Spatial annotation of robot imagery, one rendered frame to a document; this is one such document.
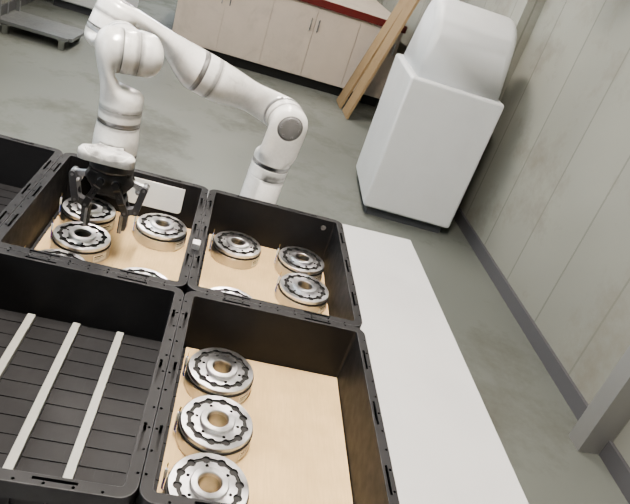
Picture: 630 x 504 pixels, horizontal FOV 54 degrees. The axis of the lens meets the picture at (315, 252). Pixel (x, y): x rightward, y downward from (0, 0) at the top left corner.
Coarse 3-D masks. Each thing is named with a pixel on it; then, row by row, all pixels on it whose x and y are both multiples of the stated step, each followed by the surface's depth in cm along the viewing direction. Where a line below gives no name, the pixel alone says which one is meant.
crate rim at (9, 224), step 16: (64, 160) 123; (48, 176) 115; (144, 176) 129; (160, 176) 130; (32, 192) 109; (16, 208) 103; (0, 240) 94; (192, 240) 111; (48, 256) 94; (64, 256) 95; (192, 256) 107; (112, 272) 96; (128, 272) 97
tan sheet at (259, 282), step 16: (208, 240) 133; (208, 256) 128; (272, 256) 136; (208, 272) 122; (224, 272) 124; (240, 272) 126; (256, 272) 128; (272, 272) 130; (240, 288) 121; (256, 288) 123; (272, 288) 125
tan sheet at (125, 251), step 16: (128, 224) 129; (48, 240) 115; (112, 240) 122; (128, 240) 124; (112, 256) 117; (128, 256) 119; (144, 256) 120; (160, 256) 122; (176, 256) 124; (160, 272) 117; (176, 272) 119
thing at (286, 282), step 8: (280, 280) 122; (288, 280) 123; (312, 280) 126; (288, 288) 121; (320, 288) 125; (288, 296) 119; (296, 296) 119; (304, 296) 119; (312, 296) 120; (320, 296) 122; (312, 304) 119
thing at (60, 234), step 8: (64, 224) 116; (72, 224) 117; (80, 224) 118; (88, 224) 118; (56, 232) 113; (64, 232) 113; (96, 232) 117; (104, 232) 118; (56, 240) 111; (64, 240) 112; (72, 240) 112; (96, 240) 115; (104, 240) 116; (72, 248) 110; (80, 248) 111; (88, 248) 111; (96, 248) 112; (104, 248) 114
